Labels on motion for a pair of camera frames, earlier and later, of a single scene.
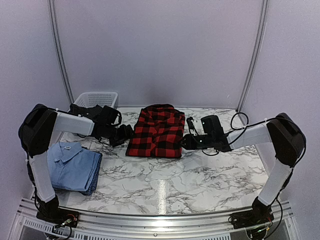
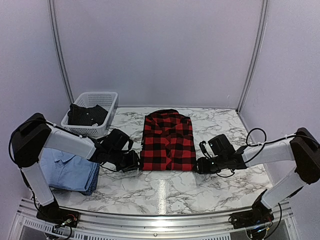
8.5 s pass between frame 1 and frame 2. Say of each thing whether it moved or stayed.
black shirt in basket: stayed
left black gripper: moved
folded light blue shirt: stayed
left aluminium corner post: stayed
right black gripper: moved
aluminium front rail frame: stayed
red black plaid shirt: moved
